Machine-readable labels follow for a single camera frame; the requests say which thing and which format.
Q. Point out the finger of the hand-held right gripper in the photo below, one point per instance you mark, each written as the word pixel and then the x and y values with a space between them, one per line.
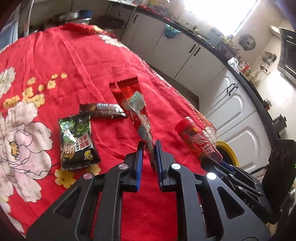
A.
pixel 240 185
pixel 245 175

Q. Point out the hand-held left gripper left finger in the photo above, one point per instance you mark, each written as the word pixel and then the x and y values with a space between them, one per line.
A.
pixel 139 162

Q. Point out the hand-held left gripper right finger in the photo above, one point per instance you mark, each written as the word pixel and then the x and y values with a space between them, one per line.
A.
pixel 158 162

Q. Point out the yellow-rimmed bin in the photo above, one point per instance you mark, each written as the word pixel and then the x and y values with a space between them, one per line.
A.
pixel 227 148

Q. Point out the red candy tube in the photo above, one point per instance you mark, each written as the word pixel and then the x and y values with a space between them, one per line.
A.
pixel 196 141

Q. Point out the long red snack packet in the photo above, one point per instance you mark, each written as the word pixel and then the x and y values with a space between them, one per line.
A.
pixel 134 102

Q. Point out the red foil snack packet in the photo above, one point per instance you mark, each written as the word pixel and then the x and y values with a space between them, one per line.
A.
pixel 115 92

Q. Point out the steel oil pot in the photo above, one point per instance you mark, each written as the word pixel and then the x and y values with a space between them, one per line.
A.
pixel 279 124

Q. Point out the red glass jar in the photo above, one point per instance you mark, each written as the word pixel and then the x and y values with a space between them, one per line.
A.
pixel 267 104

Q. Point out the dark chocolate bar wrapper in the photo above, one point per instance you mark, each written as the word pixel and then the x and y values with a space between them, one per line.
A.
pixel 104 111

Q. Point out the white cabinet under stove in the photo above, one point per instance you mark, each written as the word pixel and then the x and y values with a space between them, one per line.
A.
pixel 238 111

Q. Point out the green pea snack packet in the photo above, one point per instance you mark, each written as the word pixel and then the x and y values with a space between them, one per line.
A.
pixel 77 141

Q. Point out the red condiment bottles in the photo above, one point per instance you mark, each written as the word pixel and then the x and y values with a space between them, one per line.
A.
pixel 246 68

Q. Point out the black range hood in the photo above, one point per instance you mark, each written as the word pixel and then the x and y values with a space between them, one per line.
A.
pixel 288 60

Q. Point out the clear plastic bag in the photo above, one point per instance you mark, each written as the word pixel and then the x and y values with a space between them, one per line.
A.
pixel 234 64

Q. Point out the white cabinet under window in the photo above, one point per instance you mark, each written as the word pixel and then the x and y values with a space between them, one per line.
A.
pixel 166 51

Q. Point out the red floral blanket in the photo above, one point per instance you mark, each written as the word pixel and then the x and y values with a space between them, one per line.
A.
pixel 69 58

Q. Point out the blue hanging bin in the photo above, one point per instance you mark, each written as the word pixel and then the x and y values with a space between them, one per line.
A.
pixel 171 31

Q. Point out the teal utensil organiser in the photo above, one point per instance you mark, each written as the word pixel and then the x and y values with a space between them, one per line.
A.
pixel 215 36

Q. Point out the black wok pan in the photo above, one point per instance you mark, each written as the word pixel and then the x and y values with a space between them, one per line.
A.
pixel 112 21

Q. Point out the steel stock pot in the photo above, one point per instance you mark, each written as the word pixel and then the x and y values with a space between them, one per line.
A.
pixel 74 17

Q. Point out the bright window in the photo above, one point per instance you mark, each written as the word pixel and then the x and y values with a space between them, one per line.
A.
pixel 219 14

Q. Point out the steel kitchen shelf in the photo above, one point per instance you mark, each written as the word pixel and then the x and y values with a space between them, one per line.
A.
pixel 28 18

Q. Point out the wall utensil rack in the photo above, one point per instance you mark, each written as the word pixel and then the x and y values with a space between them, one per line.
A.
pixel 268 57

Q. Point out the round wall exhaust fan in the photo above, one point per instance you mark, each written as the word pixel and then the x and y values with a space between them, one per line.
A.
pixel 247 42

